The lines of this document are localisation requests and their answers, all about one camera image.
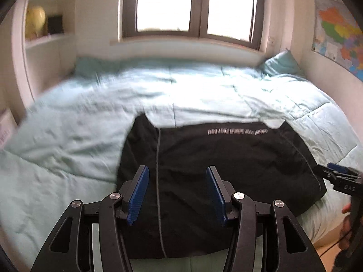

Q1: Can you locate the thin black cable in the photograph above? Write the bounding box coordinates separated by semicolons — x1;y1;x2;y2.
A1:
318;231;350;258

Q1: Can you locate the light blue bed comforter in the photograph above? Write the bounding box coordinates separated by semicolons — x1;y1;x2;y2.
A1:
0;56;363;272

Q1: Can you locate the light blue pillow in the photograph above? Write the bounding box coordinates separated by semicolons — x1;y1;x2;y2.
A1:
258;50;307;78

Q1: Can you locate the colourful wall map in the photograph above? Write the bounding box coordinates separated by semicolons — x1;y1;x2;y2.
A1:
311;0;363;82

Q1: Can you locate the black box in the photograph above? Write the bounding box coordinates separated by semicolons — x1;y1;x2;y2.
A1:
47;15;64;35

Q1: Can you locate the white wall shelf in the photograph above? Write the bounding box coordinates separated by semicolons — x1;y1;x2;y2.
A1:
11;0;79;104

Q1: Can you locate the window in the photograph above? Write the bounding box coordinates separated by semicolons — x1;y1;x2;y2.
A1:
118;0;266;52

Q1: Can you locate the person's right hand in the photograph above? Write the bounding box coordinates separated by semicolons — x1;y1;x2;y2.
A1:
339;203;353;248

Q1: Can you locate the black jacket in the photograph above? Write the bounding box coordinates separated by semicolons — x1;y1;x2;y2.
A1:
117;113;327;260

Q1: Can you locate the yellow globe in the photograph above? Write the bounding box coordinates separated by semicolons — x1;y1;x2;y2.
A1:
25;6;47;39

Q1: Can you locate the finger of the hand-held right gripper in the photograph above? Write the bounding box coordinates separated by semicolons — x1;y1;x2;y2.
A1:
326;162;358;177
316;164;338;180

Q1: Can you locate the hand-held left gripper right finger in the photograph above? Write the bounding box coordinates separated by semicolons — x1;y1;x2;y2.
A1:
206;166;326;272

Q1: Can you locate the white pink paper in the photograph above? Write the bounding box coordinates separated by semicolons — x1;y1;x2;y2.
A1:
0;108;19;151

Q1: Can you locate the white window sill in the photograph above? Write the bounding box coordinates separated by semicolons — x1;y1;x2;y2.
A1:
110;37;268;61

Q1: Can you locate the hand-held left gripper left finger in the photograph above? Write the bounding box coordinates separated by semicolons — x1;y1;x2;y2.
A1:
31;165;150;272

